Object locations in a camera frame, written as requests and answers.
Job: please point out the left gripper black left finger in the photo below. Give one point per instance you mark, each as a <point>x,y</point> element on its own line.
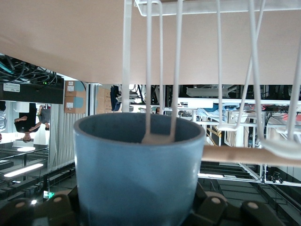
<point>35,214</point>

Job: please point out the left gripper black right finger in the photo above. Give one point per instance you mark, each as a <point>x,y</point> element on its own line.
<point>223,214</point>

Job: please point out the blue plastic cup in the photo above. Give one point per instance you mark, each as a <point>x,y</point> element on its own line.
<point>136,176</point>

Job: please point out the green exit sign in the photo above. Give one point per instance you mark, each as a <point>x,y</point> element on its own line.
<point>48,195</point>

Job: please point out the long ceiling light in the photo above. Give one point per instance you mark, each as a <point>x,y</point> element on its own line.
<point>23,170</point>

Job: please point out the person in black shirt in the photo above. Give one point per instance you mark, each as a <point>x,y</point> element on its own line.
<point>24,122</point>

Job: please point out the person in grey shirt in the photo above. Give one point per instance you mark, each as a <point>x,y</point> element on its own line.
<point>44,116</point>

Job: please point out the black box with white label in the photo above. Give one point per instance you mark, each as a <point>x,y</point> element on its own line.
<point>33,93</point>

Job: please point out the stacked cardboard boxes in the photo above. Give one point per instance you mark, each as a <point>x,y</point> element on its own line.
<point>74,99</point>

